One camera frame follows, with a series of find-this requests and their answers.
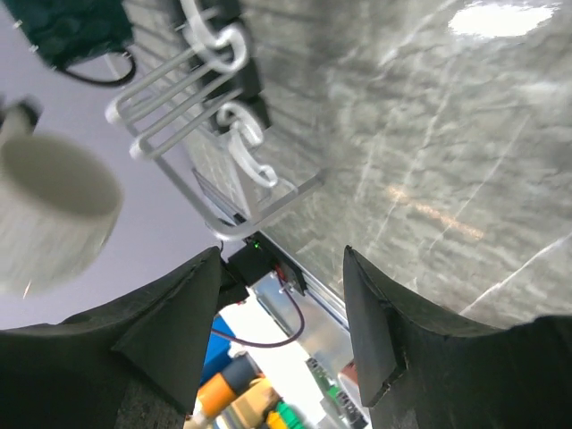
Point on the dark green mug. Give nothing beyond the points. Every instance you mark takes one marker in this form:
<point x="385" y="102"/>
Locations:
<point x="67" y="33"/>

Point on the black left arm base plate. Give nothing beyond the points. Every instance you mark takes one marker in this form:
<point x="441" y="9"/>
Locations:
<point x="250" y="264"/>

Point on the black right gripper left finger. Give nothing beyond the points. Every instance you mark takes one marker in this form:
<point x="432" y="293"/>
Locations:
<point x="134" y="362"/>

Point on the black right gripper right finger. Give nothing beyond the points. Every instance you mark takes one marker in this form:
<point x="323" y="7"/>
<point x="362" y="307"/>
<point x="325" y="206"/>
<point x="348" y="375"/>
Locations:
<point x="420" y="365"/>

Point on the silver wire dish rack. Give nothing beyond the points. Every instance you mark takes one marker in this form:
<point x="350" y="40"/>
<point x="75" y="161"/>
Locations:
<point x="197" y="111"/>

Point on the beige speckled round mug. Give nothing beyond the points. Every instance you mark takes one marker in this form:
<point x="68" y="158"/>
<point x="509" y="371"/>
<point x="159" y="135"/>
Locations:
<point x="59" y="204"/>

